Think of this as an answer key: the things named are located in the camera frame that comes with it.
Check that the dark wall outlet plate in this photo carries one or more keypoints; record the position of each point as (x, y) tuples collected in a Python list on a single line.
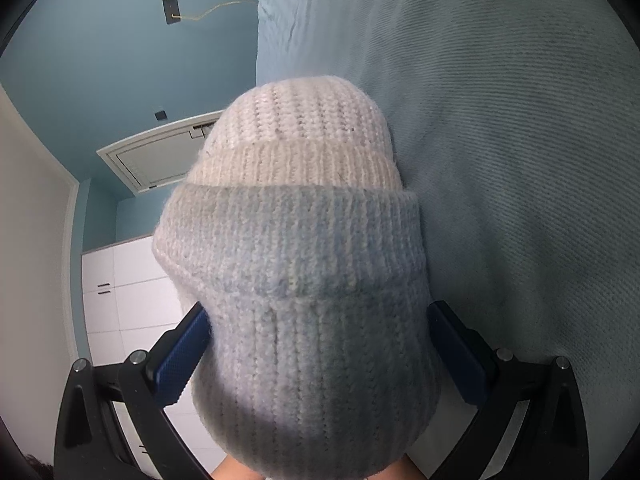
[(170, 2)]

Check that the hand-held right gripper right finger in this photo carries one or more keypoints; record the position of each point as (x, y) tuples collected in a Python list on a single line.
[(460, 355)]

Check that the bed with teal sheet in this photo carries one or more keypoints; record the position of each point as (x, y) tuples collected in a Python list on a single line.
[(500, 160)]

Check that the white room door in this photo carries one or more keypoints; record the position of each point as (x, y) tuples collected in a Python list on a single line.
[(155, 160)]

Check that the cream and blue knit sweater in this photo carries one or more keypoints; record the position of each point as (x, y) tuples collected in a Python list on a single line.
[(300, 260)]

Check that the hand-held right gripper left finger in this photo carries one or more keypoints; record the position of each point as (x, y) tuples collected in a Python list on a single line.
[(179, 357)]

